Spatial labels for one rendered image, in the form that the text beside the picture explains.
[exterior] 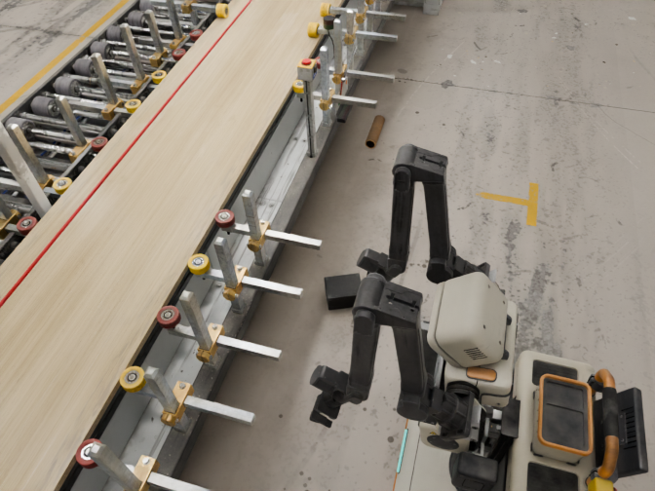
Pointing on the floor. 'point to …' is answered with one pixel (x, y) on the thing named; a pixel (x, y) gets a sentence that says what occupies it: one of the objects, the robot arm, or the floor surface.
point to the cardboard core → (374, 132)
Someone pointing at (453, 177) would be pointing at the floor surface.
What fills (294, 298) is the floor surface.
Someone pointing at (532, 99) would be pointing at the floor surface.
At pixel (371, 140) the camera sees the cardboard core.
